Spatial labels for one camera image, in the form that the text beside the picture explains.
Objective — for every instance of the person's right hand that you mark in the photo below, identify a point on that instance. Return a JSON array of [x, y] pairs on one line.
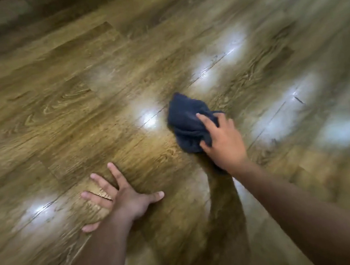
[[227, 147]]

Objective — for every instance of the person's left hand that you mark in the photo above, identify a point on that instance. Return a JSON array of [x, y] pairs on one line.
[[129, 201]]

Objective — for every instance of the person's right middle finger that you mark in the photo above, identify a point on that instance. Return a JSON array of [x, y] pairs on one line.
[[221, 119]]

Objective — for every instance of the person's left little finger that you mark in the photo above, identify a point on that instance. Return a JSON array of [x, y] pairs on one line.
[[91, 227]]

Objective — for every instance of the person's left middle finger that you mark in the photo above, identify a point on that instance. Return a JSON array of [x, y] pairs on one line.
[[103, 183]]

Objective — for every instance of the person's left thumb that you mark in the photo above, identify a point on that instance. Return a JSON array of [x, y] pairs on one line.
[[154, 197]]

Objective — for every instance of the person's right thumb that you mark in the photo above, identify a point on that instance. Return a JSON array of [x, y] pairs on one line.
[[206, 147]]

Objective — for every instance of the dark blue cloth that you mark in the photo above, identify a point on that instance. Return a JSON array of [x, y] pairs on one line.
[[186, 122]]

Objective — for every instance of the person's right forearm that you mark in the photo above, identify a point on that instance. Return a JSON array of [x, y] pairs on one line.
[[309, 215]]

